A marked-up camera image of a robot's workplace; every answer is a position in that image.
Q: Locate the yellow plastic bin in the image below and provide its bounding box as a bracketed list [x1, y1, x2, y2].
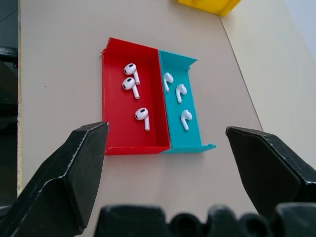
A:
[177, 0, 242, 17]

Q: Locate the red plastic tray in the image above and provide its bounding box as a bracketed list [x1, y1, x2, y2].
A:
[100, 37, 171, 156]

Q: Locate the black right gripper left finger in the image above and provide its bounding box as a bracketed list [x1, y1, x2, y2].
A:
[0, 121, 110, 237]

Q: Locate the white earbud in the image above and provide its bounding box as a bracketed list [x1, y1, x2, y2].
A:
[175, 83, 187, 104]
[162, 72, 174, 93]
[123, 63, 141, 85]
[121, 77, 140, 100]
[134, 107, 151, 132]
[180, 109, 193, 132]

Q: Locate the teal plastic tray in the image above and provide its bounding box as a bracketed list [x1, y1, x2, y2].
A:
[158, 50, 217, 155]

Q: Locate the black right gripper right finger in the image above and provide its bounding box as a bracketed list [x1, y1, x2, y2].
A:
[226, 126, 316, 215]

